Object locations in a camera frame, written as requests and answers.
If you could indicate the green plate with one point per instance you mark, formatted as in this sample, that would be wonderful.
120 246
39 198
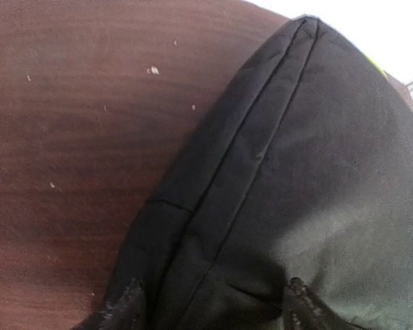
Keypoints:
381 71

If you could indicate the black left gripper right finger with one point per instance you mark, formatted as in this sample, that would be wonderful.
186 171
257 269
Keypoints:
302 309

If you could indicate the black student backpack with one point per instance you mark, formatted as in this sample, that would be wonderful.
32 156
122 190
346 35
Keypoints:
303 168

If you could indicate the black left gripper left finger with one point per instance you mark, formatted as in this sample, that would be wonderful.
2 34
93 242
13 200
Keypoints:
129 312

